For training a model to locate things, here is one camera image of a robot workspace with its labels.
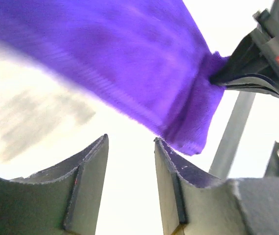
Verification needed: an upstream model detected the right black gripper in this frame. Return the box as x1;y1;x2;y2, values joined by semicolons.
210;0;279;98

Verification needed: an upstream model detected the aluminium frame rail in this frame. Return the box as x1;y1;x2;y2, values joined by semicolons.
209;92;256;179

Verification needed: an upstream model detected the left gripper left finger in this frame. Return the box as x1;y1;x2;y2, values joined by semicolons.
0;135;109;235

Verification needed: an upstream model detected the purple towel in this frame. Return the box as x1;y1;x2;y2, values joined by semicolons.
0;0;227;156

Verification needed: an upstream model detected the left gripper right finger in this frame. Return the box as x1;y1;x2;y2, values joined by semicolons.
155;138;279;235

